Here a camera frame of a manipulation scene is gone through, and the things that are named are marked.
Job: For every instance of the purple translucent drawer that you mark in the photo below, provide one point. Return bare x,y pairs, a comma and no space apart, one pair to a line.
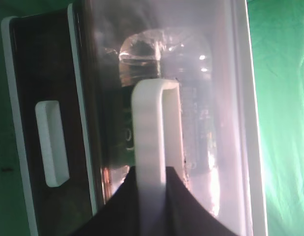
43,67
156,105

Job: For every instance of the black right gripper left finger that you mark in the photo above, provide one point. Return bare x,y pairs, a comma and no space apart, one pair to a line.
119,216

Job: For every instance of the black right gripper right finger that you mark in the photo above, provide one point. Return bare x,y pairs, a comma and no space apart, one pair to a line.
184,215

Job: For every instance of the clear plastic water bottle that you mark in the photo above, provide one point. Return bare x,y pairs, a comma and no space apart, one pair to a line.
183,55

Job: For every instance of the white plastic drawer cabinet frame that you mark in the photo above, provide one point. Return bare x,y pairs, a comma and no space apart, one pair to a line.
136,117

